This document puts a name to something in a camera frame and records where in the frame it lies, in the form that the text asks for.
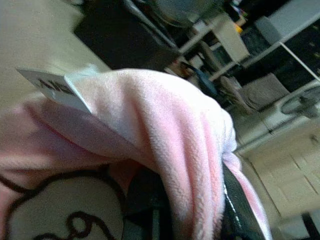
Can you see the grey floor fan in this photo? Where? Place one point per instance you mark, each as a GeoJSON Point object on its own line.
{"type": "Point", "coordinates": [300, 103]}

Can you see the black low cabinet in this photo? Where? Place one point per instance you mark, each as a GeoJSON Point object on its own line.
{"type": "Point", "coordinates": [120, 32]}

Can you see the white pillow label black print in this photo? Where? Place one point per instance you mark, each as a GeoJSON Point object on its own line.
{"type": "Point", "coordinates": [58, 96]}

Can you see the white metal shelf frame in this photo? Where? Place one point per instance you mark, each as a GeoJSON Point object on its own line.
{"type": "Point", "coordinates": [287, 47]}

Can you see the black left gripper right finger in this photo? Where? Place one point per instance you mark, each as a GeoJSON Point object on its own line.
{"type": "Point", "coordinates": [237, 215]}

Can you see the grey-brown cushioned seat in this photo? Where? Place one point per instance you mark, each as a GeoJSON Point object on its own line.
{"type": "Point", "coordinates": [262, 91]}

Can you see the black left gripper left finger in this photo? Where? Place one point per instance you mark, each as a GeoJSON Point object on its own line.
{"type": "Point", "coordinates": [150, 200]}

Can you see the pink plush cartoon pillow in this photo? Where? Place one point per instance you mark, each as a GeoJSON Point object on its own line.
{"type": "Point", "coordinates": [162, 120]}

